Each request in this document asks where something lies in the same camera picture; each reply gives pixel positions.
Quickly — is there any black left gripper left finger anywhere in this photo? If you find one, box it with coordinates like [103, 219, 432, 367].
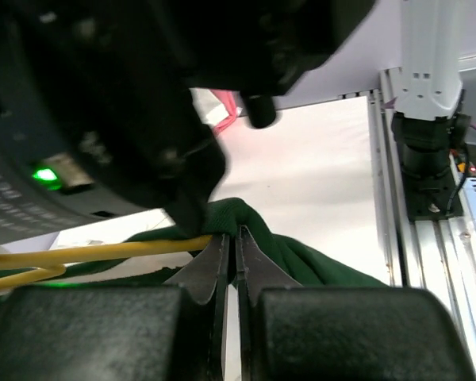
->
[0, 235, 228, 380]

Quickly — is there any yellow hanger with metal hook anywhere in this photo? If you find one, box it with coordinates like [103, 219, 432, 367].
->
[0, 235, 212, 291]

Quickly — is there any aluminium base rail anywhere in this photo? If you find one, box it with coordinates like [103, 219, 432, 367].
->
[368, 67, 476, 370]

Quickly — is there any green and white t shirt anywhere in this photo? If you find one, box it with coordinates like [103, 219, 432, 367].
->
[0, 198, 387, 287]

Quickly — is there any white hanging t shirt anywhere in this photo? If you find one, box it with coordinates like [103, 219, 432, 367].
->
[190, 88, 227, 127]

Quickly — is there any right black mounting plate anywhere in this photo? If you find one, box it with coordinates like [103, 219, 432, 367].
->
[401, 165, 463, 222]

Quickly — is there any pink hanging t shirt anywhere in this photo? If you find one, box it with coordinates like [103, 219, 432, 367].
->
[210, 89, 241, 136]

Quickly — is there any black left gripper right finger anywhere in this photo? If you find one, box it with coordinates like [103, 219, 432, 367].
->
[237, 227, 476, 380]

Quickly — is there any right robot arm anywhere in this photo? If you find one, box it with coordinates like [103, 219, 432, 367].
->
[0, 1, 377, 244]

